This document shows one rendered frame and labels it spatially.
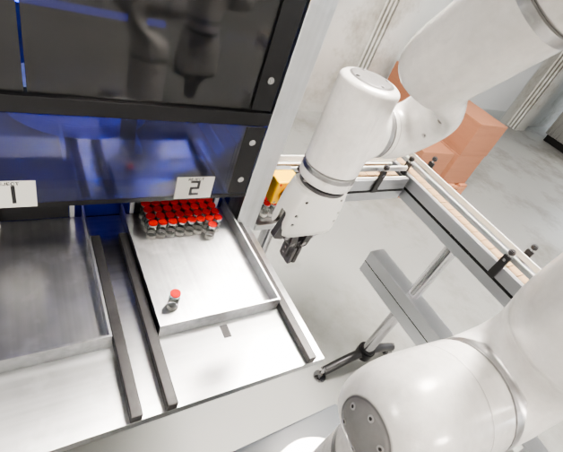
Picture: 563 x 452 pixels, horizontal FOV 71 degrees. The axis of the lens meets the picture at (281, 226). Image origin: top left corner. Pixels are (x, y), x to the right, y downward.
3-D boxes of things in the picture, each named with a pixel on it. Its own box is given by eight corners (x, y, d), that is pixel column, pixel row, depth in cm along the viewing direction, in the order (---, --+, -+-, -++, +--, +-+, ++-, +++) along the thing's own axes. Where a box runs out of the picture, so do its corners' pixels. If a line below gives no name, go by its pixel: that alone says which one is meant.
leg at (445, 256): (349, 350, 187) (439, 236, 140) (363, 345, 192) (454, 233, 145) (359, 367, 182) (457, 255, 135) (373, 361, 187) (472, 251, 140)
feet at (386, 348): (309, 370, 181) (321, 354, 172) (385, 343, 207) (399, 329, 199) (317, 386, 176) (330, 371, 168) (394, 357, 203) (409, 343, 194)
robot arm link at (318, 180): (341, 148, 63) (333, 163, 65) (295, 146, 58) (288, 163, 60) (370, 180, 58) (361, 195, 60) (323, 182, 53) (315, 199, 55)
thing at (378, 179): (238, 212, 114) (252, 169, 104) (219, 179, 123) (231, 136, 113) (400, 200, 150) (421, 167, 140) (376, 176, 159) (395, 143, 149)
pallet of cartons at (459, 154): (383, 124, 446) (417, 61, 402) (464, 196, 374) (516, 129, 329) (323, 121, 398) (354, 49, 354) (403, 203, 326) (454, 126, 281)
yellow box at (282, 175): (259, 186, 106) (266, 165, 101) (281, 186, 110) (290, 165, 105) (271, 205, 102) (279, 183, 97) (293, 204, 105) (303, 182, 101)
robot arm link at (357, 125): (345, 149, 63) (296, 145, 58) (385, 69, 55) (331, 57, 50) (372, 181, 58) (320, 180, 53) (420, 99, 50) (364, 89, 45)
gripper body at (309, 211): (339, 160, 64) (314, 212, 71) (286, 160, 59) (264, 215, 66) (365, 189, 60) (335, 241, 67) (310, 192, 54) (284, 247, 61)
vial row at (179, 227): (144, 233, 91) (146, 219, 88) (216, 226, 101) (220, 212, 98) (147, 240, 90) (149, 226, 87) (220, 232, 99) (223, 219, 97)
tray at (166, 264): (119, 215, 93) (120, 204, 91) (220, 207, 107) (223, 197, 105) (158, 337, 73) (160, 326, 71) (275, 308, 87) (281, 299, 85)
